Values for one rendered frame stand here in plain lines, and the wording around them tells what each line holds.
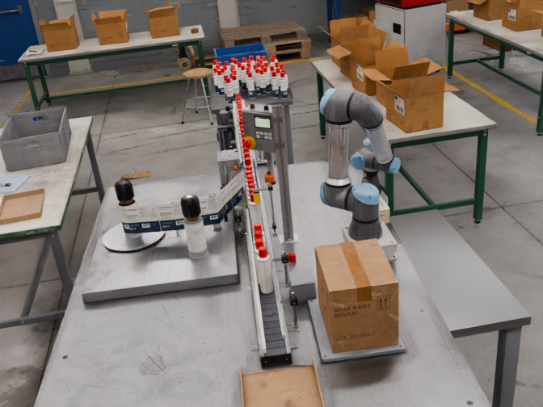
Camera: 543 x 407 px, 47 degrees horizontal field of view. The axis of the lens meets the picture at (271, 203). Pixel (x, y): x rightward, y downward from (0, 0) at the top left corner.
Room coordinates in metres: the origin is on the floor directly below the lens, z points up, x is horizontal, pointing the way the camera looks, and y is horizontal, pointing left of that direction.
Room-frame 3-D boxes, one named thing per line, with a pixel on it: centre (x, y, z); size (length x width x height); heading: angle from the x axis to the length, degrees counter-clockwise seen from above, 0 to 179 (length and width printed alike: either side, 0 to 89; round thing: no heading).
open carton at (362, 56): (4.94, -0.92, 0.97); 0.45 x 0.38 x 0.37; 99
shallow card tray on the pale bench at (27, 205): (3.31, 1.45, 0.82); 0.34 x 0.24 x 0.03; 12
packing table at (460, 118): (4.96, -1.04, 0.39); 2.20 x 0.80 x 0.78; 6
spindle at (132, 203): (2.69, 0.68, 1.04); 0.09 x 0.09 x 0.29
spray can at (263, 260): (2.11, 0.05, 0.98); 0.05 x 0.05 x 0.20
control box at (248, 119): (2.66, 0.00, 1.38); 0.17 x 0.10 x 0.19; 58
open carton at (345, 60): (5.38, -0.86, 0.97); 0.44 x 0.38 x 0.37; 101
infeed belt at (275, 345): (2.54, 0.08, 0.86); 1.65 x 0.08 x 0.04; 3
